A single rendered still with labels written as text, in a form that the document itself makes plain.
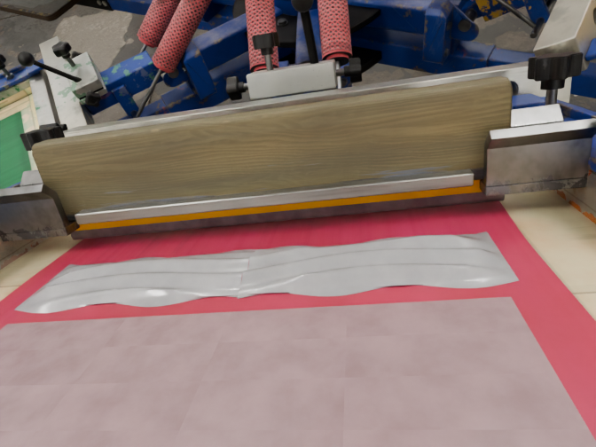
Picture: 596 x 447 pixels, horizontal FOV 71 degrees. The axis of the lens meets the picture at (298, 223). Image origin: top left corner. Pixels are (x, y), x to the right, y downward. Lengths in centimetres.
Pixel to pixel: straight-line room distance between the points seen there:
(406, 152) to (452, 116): 4
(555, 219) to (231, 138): 26
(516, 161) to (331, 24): 47
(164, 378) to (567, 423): 19
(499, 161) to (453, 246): 7
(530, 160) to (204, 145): 26
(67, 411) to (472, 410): 19
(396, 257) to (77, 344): 22
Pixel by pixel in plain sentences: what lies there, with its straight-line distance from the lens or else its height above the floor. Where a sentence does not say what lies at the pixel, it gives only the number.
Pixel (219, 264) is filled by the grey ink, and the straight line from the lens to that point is 33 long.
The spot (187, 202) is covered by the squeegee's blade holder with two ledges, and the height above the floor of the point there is 125.
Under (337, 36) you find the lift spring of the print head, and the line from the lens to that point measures 74.
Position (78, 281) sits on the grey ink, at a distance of 38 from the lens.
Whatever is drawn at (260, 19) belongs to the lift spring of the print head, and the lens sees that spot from 78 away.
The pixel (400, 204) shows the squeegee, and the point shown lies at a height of 122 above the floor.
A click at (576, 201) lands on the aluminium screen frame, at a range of 40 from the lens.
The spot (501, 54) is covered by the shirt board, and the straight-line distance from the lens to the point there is 103.
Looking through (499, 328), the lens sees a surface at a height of 129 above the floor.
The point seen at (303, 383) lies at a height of 131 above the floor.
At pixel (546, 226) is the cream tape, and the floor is 123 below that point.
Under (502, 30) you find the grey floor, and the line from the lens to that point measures 280.
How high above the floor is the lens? 152
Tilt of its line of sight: 54 degrees down
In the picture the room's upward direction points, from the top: 19 degrees counter-clockwise
